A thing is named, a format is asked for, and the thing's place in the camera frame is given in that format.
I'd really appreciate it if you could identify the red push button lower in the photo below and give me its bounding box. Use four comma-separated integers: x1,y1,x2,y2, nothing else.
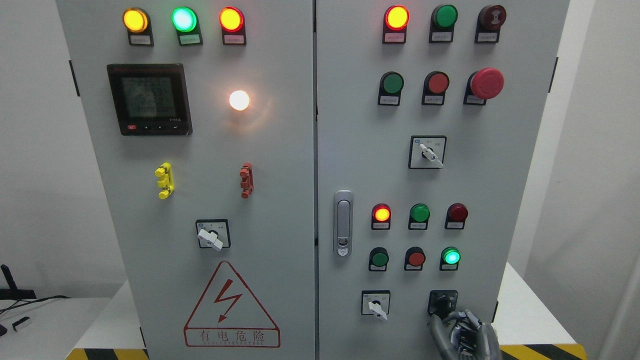
403,246,426,271

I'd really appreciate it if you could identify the black digital power meter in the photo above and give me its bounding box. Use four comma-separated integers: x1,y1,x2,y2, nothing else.
106,63,193,136

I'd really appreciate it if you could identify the red electric hazard warning sticker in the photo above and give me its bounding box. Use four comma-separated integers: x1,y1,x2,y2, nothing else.
183,260,281,348

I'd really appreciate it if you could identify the white selector switch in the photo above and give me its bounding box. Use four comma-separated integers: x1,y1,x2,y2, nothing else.
361,289,391,322
408,136,447,170

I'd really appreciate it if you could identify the green lit indicator light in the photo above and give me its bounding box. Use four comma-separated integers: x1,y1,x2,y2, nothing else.
171,6,203,46

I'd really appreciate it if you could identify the black cable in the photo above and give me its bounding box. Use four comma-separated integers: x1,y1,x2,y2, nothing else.
0,295,72,317

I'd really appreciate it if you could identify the silver door handle lock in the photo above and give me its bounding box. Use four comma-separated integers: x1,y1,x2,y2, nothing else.
333,189,354,257

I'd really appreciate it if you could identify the white lit indicator lamp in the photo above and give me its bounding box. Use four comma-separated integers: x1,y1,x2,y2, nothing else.
228,89,250,112

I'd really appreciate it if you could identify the black rotary knob switch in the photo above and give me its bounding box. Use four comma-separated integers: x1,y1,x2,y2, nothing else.
427,289,458,319

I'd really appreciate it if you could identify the white selector switch lower right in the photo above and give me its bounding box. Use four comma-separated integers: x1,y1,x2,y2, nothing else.
361,289,391,322

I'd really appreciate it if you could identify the white platform with hazard stripes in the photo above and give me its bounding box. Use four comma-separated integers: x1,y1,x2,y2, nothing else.
67,264,587,360

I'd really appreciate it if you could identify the dark red buzzer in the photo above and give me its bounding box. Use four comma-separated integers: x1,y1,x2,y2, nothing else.
474,4,506,44

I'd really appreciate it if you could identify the red lit indicator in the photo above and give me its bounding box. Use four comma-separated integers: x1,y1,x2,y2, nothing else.
371,203,392,230
382,4,410,44

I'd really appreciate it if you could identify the yellow terminal clip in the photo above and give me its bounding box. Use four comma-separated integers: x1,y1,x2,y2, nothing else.
154,162,175,199

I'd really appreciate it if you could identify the grey electrical cabinet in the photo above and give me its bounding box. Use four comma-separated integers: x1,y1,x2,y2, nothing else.
56,0,570,360

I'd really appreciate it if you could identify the green push button lower left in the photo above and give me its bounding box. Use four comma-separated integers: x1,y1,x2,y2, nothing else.
368,246,390,272

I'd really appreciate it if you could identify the white selector switch left door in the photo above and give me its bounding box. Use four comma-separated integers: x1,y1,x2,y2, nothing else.
195,219,232,252

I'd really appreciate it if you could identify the green push button lower right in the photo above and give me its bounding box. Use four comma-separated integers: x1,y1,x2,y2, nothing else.
439,246,461,272

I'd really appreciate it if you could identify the red lit indicator middle left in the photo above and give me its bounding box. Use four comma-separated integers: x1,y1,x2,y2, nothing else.
371,203,392,230

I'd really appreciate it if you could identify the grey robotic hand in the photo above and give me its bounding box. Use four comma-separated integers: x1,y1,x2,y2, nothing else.
429,310,503,360

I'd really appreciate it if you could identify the red push button upper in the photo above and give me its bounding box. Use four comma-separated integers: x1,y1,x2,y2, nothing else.
422,71,450,106

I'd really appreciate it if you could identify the green push button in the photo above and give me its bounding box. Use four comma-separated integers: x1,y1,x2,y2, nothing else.
368,246,390,272
377,71,404,107
439,246,461,272

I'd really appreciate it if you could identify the black device with antenna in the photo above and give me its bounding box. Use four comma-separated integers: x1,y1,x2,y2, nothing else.
0,264,37,301

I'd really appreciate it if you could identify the red indicator middle right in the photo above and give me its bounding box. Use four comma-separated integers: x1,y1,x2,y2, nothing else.
445,202,469,230

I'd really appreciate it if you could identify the white selector switch upper right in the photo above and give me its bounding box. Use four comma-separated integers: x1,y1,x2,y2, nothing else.
408,136,447,170

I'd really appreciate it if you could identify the red terminal clip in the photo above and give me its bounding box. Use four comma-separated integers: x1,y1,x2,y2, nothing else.
238,162,255,199

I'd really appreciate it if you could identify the red push button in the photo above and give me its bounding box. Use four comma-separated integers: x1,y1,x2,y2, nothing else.
403,246,426,271
422,71,450,106

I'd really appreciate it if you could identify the red ringed indicator light left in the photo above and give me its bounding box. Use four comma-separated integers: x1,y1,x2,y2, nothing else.
218,6,247,46

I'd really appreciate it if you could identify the green push button upper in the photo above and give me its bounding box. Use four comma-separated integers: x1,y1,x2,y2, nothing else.
377,71,404,107

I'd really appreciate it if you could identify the green indicator top right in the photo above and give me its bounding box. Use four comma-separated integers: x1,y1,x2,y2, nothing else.
429,4,458,43

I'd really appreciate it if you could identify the red lit indicator top right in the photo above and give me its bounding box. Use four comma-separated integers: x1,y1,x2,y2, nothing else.
382,4,410,44

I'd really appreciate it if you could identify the red emergency stop mushroom button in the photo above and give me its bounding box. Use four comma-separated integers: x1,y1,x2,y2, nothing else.
462,67,505,106

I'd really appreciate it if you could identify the green indicator middle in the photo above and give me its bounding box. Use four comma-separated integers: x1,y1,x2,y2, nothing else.
407,203,431,230

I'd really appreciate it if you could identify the yellow indicator light top left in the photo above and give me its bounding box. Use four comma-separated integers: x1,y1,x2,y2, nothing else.
122,7,154,47

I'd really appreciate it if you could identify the small black white adapter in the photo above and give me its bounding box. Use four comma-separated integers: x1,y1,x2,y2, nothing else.
12,316,32,332

